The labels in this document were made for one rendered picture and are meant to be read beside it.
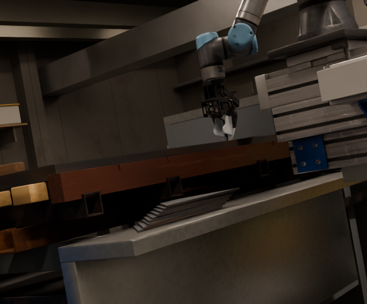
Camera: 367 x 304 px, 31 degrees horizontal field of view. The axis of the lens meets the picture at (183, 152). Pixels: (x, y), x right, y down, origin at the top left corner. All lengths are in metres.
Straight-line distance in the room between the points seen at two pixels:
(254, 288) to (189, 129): 1.45
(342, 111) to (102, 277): 0.68
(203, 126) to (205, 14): 5.32
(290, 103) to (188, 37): 6.88
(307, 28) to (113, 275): 0.75
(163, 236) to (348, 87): 0.51
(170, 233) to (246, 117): 1.73
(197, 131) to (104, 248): 1.91
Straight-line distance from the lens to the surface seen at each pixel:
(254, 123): 2.96
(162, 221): 1.39
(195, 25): 8.46
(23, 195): 1.45
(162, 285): 1.52
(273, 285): 1.92
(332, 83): 1.49
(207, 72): 2.16
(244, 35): 2.02
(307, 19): 1.67
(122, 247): 1.23
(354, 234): 2.68
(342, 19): 1.66
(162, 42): 8.87
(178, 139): 3.19
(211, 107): 2.15
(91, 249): 1.29
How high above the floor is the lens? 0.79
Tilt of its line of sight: 1 degrees up
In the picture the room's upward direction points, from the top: 10 degrees counter-clockwise
